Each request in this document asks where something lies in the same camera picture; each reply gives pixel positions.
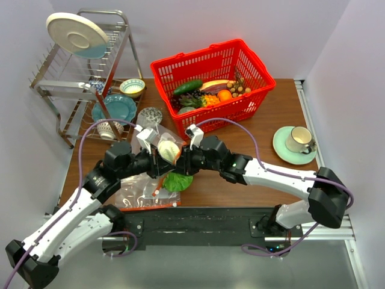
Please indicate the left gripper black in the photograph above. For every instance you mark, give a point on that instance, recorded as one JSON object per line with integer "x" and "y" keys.
{"x": 158, "y": 165}

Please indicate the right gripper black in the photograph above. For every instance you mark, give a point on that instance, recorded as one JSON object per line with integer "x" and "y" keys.
{"x": 184, "y": 164}

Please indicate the zip bag red zipper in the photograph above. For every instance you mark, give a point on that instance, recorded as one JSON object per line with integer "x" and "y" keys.
{"x": 163, "y": 134}

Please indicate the toy napa cabbage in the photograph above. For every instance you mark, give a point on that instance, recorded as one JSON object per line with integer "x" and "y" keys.
{"x": 172, "y": 181}

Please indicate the toy longan bunch brown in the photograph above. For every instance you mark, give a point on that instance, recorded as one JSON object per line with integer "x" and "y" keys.
{"x": 237, "y": 88}

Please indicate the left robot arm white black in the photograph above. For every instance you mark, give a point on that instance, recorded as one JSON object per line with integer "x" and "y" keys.
{"x": 84, "y": 217}

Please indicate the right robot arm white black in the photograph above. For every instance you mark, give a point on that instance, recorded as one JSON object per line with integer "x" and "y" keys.
{"x": 323, "y": 198}

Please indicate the black white patterned bowl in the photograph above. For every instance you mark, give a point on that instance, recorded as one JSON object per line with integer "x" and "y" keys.
{"x": 149, "y": 116}

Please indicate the toy pineapple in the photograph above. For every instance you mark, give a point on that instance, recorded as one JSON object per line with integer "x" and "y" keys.
{"x": 198, "y": 101}

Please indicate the blue patterned white bowl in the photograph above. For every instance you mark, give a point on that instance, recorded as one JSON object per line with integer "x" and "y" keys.
{"x": 106, "y": 132}

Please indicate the teal scalloped plate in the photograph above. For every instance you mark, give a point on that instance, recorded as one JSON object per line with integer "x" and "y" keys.
{"x": 120, "y": 107}

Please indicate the toy dark grapes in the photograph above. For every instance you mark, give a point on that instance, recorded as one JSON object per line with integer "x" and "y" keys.
{"x": 174, "y": 101}

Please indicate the toy orange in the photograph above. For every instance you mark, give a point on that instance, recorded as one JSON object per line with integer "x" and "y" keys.
{"x": 224, "y": 95}

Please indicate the toy cucumber green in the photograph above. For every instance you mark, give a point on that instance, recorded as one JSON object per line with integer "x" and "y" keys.
{"x": 188, "y": 87}

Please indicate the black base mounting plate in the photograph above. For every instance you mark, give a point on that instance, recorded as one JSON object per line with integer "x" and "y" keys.
{"x": 202, "y": 227}

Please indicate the toy meat slice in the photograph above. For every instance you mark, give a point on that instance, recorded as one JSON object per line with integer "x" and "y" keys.
{"x": 215, "y": 84}

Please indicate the yellow rim teal bowl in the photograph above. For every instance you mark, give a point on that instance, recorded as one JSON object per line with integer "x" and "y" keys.
{"x": 132, "y": 87}

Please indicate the metal dish rack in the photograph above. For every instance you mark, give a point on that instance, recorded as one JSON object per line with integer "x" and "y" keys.
{"x": 62, "y": 78}

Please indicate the mint green saucer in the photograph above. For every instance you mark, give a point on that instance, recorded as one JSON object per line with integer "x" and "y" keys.
{"x": 284, "y": 153}

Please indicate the small blue patterned dish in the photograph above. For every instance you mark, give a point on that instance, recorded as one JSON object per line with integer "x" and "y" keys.
{"x": 97, "y": 84}

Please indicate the red plastic shopping basket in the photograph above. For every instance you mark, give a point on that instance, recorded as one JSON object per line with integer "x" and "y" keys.
{"x": 232, "y": 60}

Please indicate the cream speckled mug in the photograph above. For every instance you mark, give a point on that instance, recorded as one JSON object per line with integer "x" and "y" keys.
{"x": 300, "y": 140}

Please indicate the large white blue plate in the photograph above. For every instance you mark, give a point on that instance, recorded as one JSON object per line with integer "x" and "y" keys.
{"x": 77, "y": 35}

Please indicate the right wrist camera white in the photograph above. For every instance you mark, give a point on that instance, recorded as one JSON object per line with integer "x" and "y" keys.
{"x": 195, "y": 134}

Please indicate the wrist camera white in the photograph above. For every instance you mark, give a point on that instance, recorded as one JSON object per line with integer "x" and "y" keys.
{"x": 195, "y": 134}
{"x": 145, "y": 138}

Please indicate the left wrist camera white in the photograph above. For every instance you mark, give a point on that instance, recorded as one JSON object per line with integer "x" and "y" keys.
{"x": 145, "y": 138}

